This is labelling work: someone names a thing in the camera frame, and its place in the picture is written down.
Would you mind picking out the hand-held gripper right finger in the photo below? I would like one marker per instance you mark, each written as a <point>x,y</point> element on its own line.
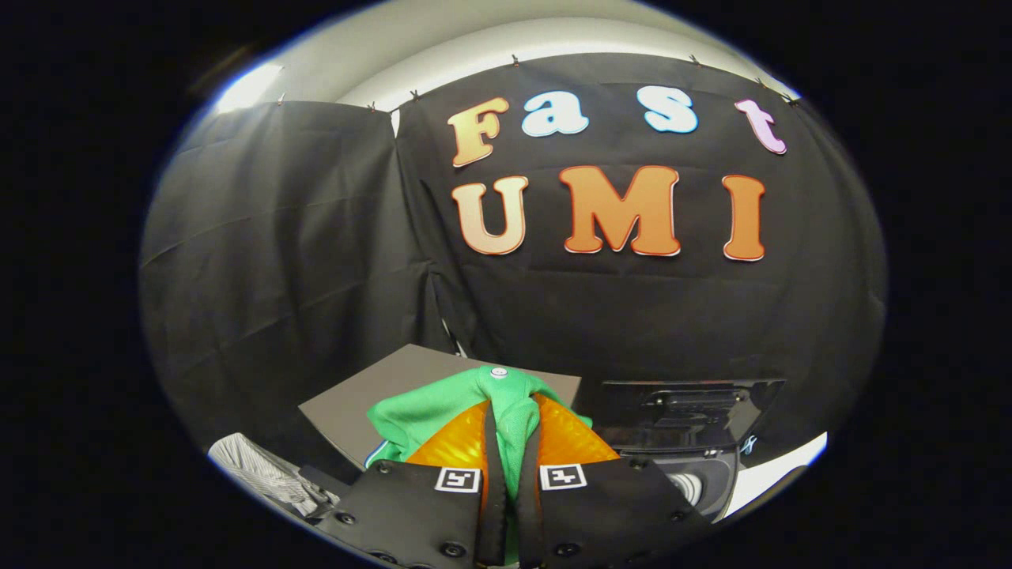
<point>528,521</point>

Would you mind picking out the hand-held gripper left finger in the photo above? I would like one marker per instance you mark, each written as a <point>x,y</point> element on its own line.
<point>494,514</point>

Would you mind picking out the green polo shirt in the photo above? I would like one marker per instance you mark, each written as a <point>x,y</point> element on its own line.
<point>427,411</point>

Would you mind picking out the grey washing machine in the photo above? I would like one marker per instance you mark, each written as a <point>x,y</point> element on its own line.
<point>711,478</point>

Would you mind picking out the dark glass washing machine lid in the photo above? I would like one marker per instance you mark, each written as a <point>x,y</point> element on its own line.
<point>688,411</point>

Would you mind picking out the grey platform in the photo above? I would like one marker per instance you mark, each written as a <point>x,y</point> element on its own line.
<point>356,403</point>

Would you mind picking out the grey striped cloth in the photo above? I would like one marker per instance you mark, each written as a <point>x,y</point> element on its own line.
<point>257,470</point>

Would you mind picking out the white board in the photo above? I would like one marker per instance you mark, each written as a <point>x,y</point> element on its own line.
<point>771,474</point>

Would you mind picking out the black backdrop cloth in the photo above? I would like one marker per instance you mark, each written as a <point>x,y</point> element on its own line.
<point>316,261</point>

